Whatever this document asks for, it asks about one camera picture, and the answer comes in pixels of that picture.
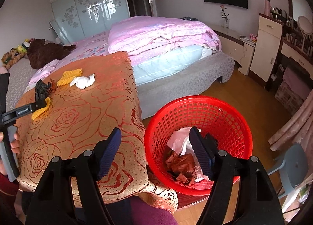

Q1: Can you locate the white plastic bag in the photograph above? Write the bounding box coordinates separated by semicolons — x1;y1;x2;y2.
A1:
167;127;195;157

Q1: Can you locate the left hand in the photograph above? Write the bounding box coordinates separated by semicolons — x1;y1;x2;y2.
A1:
0;131;21;176

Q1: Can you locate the light blue plastic chair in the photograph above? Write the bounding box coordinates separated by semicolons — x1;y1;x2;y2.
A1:
267;143;308;199

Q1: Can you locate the yellow foam net near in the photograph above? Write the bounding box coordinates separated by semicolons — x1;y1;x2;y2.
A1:
31;97;51;121

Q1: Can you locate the yellow foam net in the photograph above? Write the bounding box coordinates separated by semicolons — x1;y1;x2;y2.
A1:
31;97;51;121
57;68;82;86

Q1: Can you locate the black crumpled plastic bag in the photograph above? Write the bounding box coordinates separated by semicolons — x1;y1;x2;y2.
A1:
35;80;52;102

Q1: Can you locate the red plastic mesh basket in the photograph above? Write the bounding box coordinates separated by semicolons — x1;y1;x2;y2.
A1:
144;95;253;196

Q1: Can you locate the orange crumpled wrapper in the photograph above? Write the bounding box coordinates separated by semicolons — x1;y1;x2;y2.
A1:
165;151;197;186

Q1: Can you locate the pink curtain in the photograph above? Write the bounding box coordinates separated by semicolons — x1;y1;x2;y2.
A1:
268;91;313;169

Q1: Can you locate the yellow plush toys pile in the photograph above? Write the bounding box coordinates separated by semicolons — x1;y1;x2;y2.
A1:
1;38;34;70

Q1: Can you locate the yellow foam net far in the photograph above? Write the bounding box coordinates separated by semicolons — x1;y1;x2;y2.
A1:
57;68;82;86

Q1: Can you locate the small white tissue wad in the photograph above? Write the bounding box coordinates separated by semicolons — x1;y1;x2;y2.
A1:
70;74;95;90

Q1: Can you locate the brown teddy bear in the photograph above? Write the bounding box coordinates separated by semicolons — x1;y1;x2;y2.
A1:
27;39;76;69

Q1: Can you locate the orange rose tablecloth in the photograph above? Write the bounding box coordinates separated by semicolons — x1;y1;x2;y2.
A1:
16;52;178;213

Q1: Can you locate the white bedside table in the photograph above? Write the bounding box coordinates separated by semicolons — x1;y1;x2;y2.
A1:
211;25;256;76

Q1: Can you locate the glass sliding wardrobe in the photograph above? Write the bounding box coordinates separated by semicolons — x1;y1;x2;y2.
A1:
50;0;130;44

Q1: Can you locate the pink folded quilt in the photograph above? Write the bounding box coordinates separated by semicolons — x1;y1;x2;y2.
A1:
108;16;222;55

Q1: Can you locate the bed with floral sheet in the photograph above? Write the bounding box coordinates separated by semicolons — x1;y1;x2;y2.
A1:
5;15;236;120

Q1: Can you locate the white tall cabinet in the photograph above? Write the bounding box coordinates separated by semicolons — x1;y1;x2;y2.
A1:
249;13;283;83

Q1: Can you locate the round white makeup mirror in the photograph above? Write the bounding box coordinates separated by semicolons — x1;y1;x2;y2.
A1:
297;16;312;51

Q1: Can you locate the rose in glass vase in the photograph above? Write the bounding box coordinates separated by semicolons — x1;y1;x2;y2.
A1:
220;5;229;29

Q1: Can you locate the pink thermos bottle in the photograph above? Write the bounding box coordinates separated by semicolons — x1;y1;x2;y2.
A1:
264;0;271;16

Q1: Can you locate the vanity mirror with frame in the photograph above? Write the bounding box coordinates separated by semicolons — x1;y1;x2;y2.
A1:
288;0;312;23

